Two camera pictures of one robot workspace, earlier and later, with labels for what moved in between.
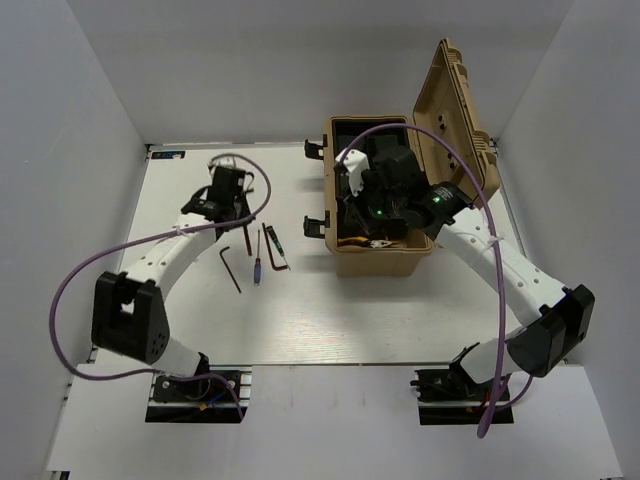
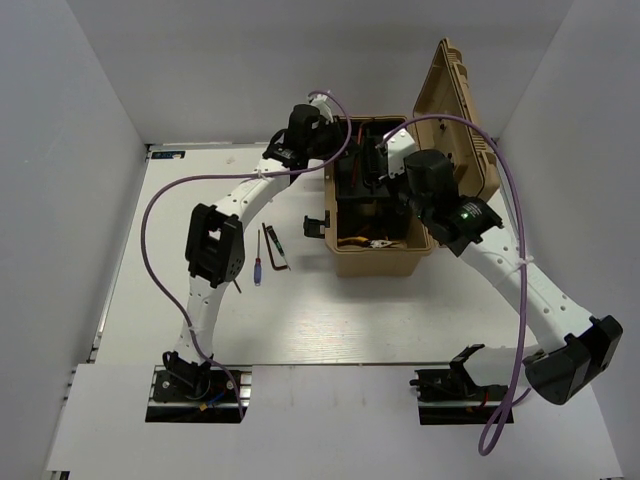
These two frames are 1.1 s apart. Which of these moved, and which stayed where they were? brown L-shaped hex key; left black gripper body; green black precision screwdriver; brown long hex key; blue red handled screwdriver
Moved: left black gripper body; brown long hex key
Stayed: blue red handled screwdriver; green black precision screwdriver; brown L-shaped hex key
